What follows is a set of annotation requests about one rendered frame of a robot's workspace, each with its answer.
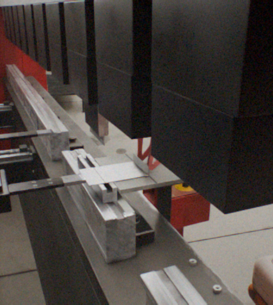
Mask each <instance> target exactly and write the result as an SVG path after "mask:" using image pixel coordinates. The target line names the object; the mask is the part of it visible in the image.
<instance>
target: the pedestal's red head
mask: <svg viewBox="0 0 273 305"><path fill-rule="evenodd" d="M143 195H144V196H145V197H146V198H147V199H148V200H149V202H150V203H151V204H152V205H153V206H155V207H156V209H157V188H155V189H145V190H143ZM210 206H211V204H210V203H209V202H208V201H207V200H206V199H204V198H203V197H202V196H201V195H199V194H198V193H197V192H196V191H195V190H192V191H181V190H178V189H177V188H175V187H174V185H172V200H171V225H172V226H173V227H174V229H177V228H182V227H185V226H190V225H195V224H198V223H203V222H205V221H208V220H209V214H210Z"/></svg>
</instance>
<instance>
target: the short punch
mask: <svg viewBox="0 0 273 305"><path fill-rule="evenodd" d="M84 118H85V122H86V123H87V124H88V125H89V127H90V133H91V134H92V135H94V136H95V137H96V138H97V139H98V141H99V142H101V143H102V144H103V145H104V146H105V136H108V135H109V121H107V119H105V118H104V117H103V116H102V115H101V114H99V113H98V104H95V105H88V104H87V103H85V102H84Z"/></svg>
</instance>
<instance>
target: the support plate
mask: <svg viewBox="0 0 273 305"><path fill-rule="evenodd" d="M127 155H128V156H129V157H130V158H132V159H133V153H129V154H127ZM130 161H132V160H131V159H129V158H128V157H127V156H126V155H125V154H120V155H116V156H111V157H102V158H95V162H96V163H97V164H98V165H99V166H109V165H113V164H121V163H126V162H130ZM143 161H144V162H145V164H147V165H148V157H147V158H145V159H144V160H143ZM149 175H150V176H151V177H152V179H154V180H155V181H156V182H157V183H155V182H154V181H153V180H152V179H151V178H150V177H140V178H137V179H129V180H122V181H118V182H113V183H114V185H116V187H117V191H118V192H119V193H120V194H124V193H128V192H134V191H141V190H145V189H152V188H159V187H163V186H166V185H173V184H177V183H183V181H182V180H181V179H179V177H178V176H177V175H175V174H173V173H172V172H171V171H170V170H168V169H167V168H166V167H165V166H164V165H162V164H160V165H158V166H157V167H156V168H155V169H153V170H150V169H149Z"/></svg>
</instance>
